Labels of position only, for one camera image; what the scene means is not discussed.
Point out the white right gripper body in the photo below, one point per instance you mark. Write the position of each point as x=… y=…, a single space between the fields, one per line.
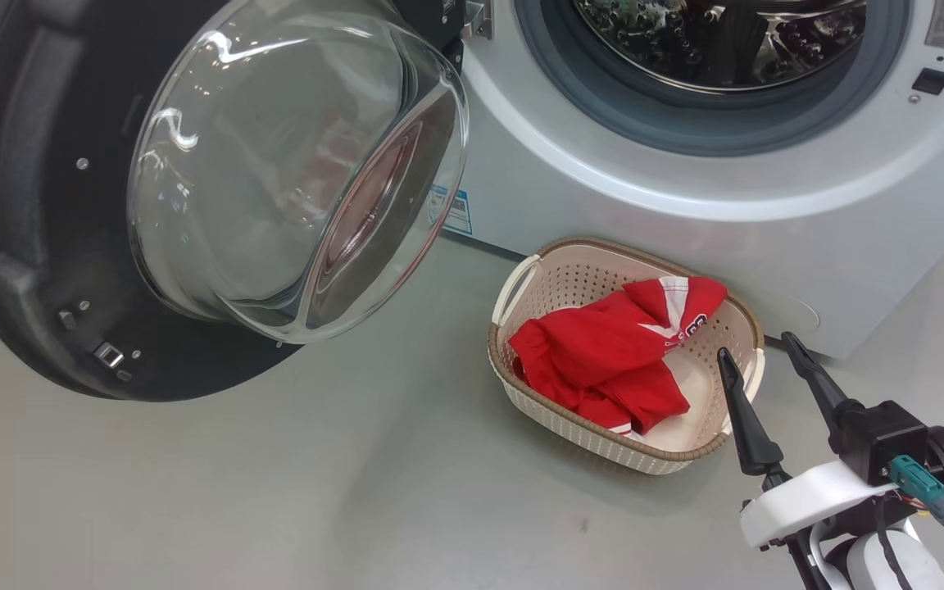
x=808 y=500

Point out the red white-striped garment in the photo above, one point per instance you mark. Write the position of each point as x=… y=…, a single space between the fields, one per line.
x=595 y=344

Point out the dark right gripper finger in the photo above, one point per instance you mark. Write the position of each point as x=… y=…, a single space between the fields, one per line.
x=820 y=385
x=751 y=434

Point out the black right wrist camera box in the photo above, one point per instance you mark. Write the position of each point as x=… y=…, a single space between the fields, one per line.
x=886 y=438

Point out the blue white energy label sticker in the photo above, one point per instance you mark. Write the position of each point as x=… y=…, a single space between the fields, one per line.
x=457 y=213

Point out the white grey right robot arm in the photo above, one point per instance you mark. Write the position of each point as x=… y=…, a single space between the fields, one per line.
x=927 y=574

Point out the white front-load washing machine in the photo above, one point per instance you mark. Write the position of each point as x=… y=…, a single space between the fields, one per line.
x=685 y=213

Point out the dark grey glass washer door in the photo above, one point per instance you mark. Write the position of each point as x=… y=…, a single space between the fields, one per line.
x=29 y=205

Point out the cream perforated laundry basket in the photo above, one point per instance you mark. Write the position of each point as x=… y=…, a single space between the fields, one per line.
x=562 y=279

